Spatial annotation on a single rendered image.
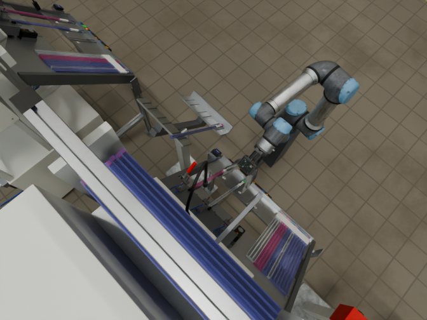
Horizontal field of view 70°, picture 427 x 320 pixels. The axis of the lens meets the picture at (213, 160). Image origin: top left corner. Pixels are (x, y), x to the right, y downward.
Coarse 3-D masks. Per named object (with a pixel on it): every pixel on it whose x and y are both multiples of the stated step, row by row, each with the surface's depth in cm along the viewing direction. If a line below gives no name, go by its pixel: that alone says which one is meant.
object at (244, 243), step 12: (192, 180) 139; (204, 192) 137; (216, 204) 136; (228, 216) 134; (240, 240) 126; (252, 240) 131; (240, 252) 120; (252, 264) 118; (264, 276) 117; (264, 288) 112; (276, 288) 116; (276, 300) 111
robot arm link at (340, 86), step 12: (336, 72) 140; (324, 84) 144; (336, 84) 140; (348, 84) 138; (324, 96) 150; (336, 96) 142; (348, 96) 139; (324, 108) 157; (300, 120) 180; (312, 120) 171; (324, 120) 168; (312, 132) 177
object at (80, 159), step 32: (64, 128) 48; (64, 160) 47; (96, 160) 47; (96, 192) 45; (128, 192) 45; (128, 224) 43; (160, 224) 44; (128, 256) 90; (160, 256) 42; (192, 256) 42; (160, 288) 87; (192, 288) 41
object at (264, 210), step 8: (208, 168) 157; (216, 168) 161; (224, 168) 167; (224, 176) 160; (232, 176) 165; (224, 184) 154; (232, 184) 158; (232, 192) 153; (240, 192) 156; (248, 192) 161; (256, 192) 166; (240, 200) 152; (248, 200) 155; (264, 200) 165; (256, 208) 153; (264, 208) 158; (272, 208) 163; (264, 216) 152; (272, 216) 156; (304, 256) 145
